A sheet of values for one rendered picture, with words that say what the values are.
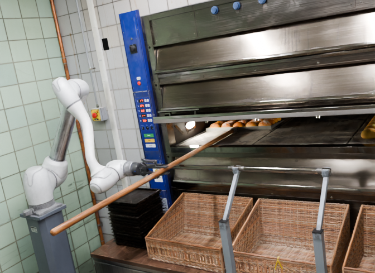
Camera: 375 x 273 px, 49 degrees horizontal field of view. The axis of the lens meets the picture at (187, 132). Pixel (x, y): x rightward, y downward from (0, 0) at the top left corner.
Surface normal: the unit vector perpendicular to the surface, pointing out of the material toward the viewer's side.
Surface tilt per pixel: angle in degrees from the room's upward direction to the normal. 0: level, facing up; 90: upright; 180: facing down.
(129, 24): 90
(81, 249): 90
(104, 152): 90
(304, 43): 70
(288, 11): 90
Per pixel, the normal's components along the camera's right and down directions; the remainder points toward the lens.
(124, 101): -0.53, 0.24
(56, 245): 0.81, -0.01
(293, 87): -0.55, -0.11
